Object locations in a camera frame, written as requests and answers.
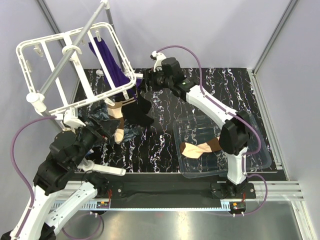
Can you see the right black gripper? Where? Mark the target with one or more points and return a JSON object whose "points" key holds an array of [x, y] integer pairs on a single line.
{"points": [[150, 76]]}

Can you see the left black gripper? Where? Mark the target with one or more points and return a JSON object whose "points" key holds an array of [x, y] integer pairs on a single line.
{"points": [[103, 130]]}

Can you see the black striped sock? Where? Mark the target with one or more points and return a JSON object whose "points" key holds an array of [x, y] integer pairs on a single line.
{"points": [[143, 104], [132, 112]]}

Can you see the brown striped sock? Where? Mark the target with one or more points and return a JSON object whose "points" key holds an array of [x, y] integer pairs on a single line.
{"points": [[195, 151]]}

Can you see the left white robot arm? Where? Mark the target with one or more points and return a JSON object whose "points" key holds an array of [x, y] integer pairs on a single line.
{"points": [[67, 151]]}

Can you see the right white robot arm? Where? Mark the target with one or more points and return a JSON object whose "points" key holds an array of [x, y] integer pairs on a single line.
{"points": [[235, 128]]}

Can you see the cream sock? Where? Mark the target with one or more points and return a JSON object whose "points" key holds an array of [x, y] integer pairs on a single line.
{"points": [[115, 113]]}

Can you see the dark leaf patterned cloth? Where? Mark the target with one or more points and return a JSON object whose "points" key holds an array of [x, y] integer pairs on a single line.
{"points": [[100, 113]]}

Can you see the purple sock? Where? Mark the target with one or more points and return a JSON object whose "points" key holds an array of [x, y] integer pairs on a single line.
{"points": [[115, 72]]}

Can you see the black marbled mat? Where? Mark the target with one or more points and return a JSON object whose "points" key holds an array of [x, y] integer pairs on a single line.
{"points": [[154, 149]]}

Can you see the clear plastic bin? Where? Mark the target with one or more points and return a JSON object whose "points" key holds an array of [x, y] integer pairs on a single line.
{"points": [[196, 130]]}

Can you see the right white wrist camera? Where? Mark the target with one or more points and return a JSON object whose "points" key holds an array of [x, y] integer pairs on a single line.
{"points": [[158, 57]]}

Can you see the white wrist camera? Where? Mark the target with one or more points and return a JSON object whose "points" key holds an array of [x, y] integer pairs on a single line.
{"points": [[158, 57], [69, 119]]}

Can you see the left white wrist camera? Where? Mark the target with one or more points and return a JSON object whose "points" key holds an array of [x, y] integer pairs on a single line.
{"points": [[69, 119]]}

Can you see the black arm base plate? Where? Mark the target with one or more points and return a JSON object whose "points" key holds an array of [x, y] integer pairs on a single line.
{"points": [[171, 191]]}

